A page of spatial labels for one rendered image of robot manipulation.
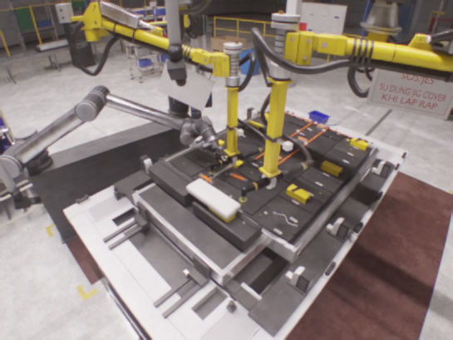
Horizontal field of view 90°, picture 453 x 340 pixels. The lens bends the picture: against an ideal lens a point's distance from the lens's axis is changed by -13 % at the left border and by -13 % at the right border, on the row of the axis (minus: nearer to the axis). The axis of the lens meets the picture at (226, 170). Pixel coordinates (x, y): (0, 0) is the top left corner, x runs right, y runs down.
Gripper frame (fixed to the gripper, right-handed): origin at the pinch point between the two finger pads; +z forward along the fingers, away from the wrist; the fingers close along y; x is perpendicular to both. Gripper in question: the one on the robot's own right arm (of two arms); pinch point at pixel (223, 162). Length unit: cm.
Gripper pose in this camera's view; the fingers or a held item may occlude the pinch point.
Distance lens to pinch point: 184.4
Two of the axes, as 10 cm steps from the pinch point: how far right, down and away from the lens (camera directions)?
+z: 4.4, 8.5, -3.0
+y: -2.5, 4.4, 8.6
